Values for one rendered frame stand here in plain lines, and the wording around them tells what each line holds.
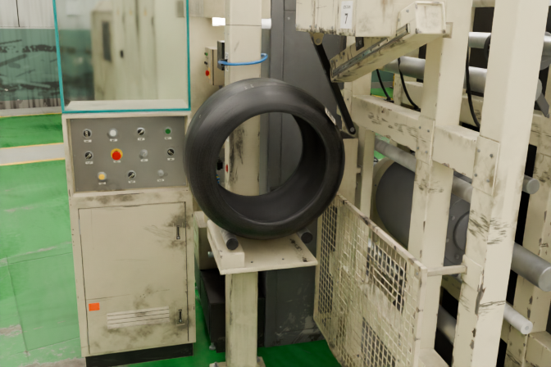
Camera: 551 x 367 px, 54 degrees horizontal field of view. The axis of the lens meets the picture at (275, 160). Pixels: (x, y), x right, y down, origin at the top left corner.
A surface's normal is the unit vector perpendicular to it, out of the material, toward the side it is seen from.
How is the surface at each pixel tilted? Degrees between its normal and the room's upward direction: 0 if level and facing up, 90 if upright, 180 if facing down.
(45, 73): 90
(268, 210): 36
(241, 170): 90
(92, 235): 90
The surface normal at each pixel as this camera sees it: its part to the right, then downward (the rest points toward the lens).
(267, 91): 0.14, -0.54
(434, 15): 0.25, -0.06
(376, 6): 0.26, 0.26
